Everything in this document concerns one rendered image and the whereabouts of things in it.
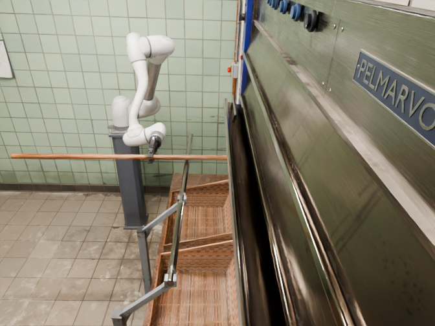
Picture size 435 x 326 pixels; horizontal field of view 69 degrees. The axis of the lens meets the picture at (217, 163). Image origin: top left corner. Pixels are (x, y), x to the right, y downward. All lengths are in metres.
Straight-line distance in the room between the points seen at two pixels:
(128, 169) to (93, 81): 0.89
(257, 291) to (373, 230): 0.47
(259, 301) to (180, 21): 2.41
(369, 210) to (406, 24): 0.26
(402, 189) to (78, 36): 2.90
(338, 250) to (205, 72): 2.54
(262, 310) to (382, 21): 0.68
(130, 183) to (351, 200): 2.45
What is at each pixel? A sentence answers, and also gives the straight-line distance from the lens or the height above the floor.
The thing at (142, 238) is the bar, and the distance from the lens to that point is 1.77.
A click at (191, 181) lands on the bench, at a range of 2.74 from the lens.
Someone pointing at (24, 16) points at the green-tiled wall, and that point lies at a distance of 3.27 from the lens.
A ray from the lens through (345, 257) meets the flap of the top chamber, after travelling 0.55.
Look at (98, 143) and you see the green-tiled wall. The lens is 3.43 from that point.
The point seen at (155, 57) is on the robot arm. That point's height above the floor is 1.63.
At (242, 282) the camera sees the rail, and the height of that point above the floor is 1.44.
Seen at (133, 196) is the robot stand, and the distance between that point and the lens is 2.96.
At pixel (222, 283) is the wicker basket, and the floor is 0.59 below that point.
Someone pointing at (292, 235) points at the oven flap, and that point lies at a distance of 0.90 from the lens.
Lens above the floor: 2.13
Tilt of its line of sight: 31 degrees down
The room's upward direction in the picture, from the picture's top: 2 degrees clockwise
